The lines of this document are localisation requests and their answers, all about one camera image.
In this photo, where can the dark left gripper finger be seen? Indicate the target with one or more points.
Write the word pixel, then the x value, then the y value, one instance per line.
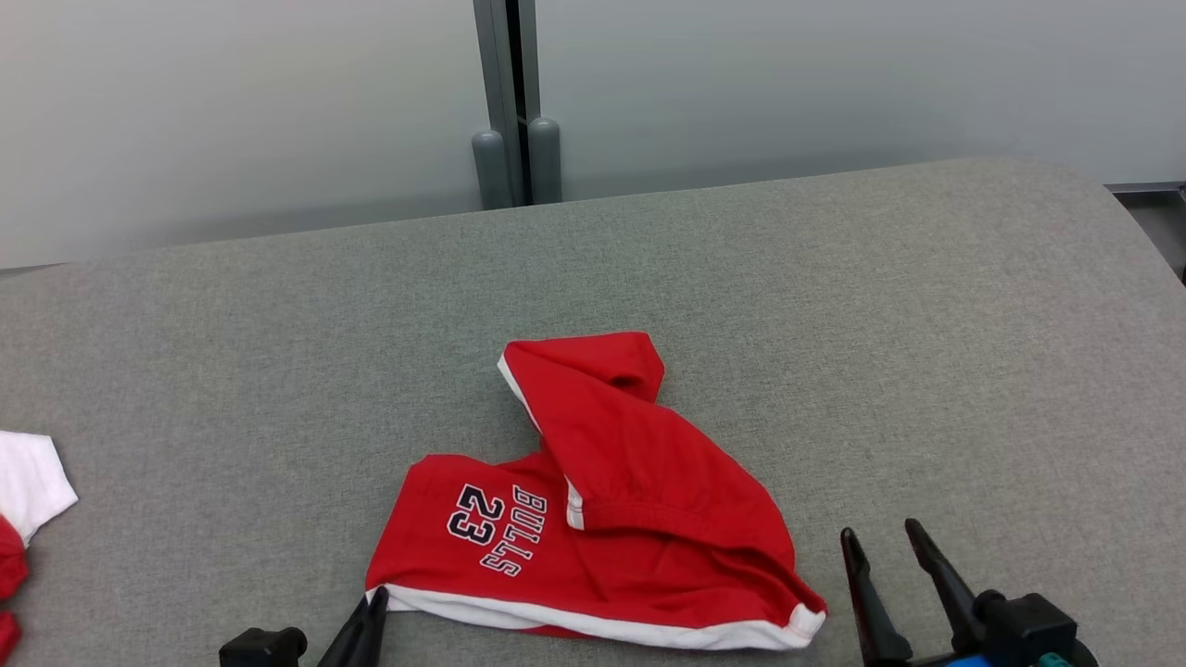
pixel 350 644
pixel 377 630

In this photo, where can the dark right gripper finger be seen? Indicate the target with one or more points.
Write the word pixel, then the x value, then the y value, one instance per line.
pixel 871 611
pixel 950 602

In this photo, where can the red Bulls 23 jersey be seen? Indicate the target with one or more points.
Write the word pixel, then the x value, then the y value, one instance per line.
pixel 630 463

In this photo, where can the red and white shirt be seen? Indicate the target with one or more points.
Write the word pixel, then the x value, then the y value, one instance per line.
pixel 28 477

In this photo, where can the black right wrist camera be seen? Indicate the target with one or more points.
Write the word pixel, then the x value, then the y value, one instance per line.
pixel 1028 630

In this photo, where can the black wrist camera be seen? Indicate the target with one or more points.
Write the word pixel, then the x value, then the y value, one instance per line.
pixel 1028 630
pixel 259 648

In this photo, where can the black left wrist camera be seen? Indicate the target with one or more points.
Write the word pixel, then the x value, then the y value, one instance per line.
pixel 259 648

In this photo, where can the teal right camera connector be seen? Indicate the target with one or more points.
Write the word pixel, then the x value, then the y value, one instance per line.
pixel 1056 660

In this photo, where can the grey partition base rail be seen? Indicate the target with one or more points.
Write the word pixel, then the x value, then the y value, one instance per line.
pixel 1149 188

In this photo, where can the grey cylindrical post cap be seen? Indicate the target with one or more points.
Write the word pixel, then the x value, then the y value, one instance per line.
pixel 491 171
pixel 545 162

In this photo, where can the grey partition frame post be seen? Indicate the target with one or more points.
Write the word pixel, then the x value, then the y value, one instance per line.
pixel 488 56

